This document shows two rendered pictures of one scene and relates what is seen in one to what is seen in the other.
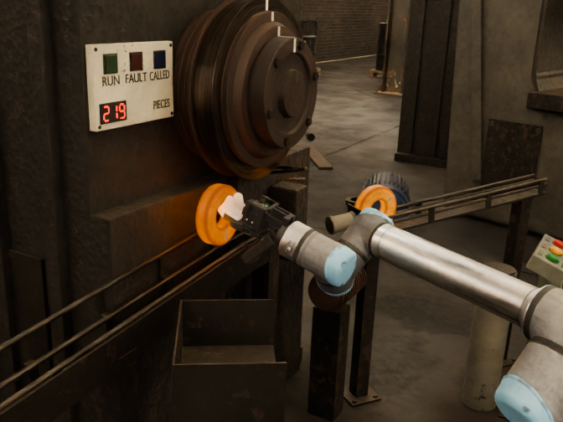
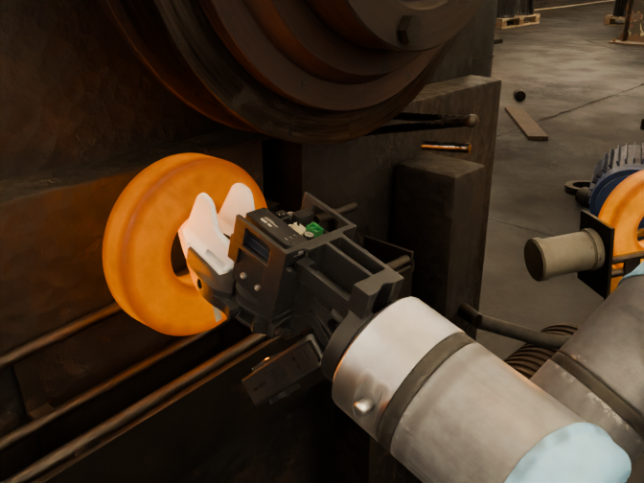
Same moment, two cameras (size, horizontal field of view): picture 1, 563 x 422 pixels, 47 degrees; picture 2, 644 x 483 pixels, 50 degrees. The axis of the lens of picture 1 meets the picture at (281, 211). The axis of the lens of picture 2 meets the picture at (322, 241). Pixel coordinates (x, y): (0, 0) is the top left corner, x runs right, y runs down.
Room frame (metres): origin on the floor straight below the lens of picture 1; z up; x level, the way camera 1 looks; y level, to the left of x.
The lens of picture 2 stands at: (1.04, -0.08, 1.06)
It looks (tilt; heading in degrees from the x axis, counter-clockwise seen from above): 23 degrees down; 14
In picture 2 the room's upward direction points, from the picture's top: straight up
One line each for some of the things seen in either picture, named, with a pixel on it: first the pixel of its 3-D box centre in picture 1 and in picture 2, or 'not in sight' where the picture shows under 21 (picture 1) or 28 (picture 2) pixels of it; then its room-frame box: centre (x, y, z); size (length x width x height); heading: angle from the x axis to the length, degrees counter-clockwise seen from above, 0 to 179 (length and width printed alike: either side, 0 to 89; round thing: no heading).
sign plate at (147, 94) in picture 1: (133, 84); not in sight; (1.48, 0.34, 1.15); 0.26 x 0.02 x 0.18; 151
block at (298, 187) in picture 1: (286, 221); (433, 244); (1.93, -0.02, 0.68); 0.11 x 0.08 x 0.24; 61
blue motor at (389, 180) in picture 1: (384, 201); (631, 190); (3.89, -0.65, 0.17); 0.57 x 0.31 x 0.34; 171
